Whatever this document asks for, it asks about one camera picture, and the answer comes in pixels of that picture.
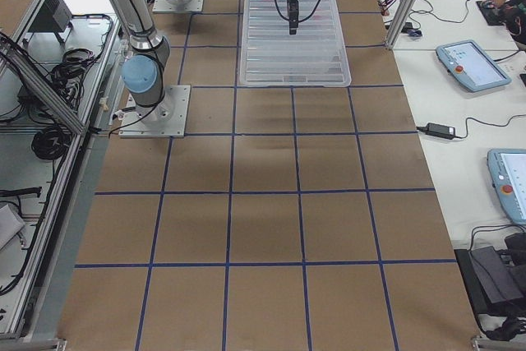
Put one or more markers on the aluminium side rail frame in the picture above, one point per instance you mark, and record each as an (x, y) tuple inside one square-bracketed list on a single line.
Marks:
[(48, 94)]

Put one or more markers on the clear plastic box lid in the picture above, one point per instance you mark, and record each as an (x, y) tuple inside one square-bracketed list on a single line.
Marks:
[(314, 56)]

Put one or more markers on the upper teach pendant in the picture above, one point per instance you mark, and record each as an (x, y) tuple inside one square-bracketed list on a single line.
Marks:
[(471, 66)]

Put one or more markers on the black laptop bag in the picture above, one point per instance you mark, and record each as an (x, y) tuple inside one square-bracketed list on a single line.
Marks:
[(494, 280)]

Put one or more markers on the teach pendant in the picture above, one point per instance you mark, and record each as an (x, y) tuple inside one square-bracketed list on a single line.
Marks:
[(471, 66), (507, 170)]

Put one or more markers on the person at desk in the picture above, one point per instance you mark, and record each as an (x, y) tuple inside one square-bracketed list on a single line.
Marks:
[(513, 14)]

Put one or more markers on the black power adapter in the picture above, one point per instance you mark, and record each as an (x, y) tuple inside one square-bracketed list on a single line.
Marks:
[(441, 131)]

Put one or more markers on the grey electronics box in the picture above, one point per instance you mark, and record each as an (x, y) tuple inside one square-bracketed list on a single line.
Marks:
[(54, 16)]

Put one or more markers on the lower teach pendant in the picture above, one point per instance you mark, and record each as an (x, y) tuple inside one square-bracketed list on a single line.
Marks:
[(507, 170)]

